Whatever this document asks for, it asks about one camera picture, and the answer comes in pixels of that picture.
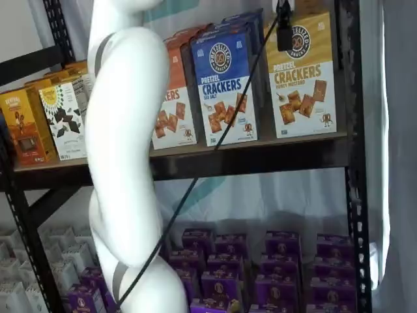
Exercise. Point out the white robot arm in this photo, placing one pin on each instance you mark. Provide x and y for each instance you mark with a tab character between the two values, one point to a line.
123	130

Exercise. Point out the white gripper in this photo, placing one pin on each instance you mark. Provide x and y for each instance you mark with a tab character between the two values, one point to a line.
291	5

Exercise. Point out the black metal shelf rack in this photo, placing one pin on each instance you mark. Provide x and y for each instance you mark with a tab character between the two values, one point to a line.
260	163

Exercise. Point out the yellow white pretzel cracker box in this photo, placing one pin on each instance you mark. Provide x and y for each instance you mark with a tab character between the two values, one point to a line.
303	98
312	6

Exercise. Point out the orange white pretzel cracker box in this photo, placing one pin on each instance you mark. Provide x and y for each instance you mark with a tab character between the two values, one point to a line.
176	107
192	31

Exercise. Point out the white carton box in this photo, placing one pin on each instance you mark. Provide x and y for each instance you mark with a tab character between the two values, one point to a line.
52	237
9	269
37	300
29	272
79	256
64	275
14	300

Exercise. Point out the purple snack box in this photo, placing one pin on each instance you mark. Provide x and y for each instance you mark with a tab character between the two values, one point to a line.
272	308
92	278
230	246
331	308
279	266
189	262
84	301
333	291
215	307
221	287
225	264
282	244
198	239
334	247
275	290
334	270

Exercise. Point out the orange chocolate snack box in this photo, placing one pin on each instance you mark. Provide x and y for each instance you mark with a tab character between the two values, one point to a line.
66	70
26	130
49	85

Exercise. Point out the blue white pretzel cracker box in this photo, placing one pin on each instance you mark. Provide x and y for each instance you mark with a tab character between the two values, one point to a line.
254	23
224	88

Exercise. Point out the white backdrop sheet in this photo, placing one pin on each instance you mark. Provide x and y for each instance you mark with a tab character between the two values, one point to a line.
293	195

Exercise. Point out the white yellow dark chip box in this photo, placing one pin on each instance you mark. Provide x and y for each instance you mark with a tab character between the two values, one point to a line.
81	89
65	130

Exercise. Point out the teal tape strip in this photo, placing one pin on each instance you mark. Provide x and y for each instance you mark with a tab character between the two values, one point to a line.
176	8
202	192

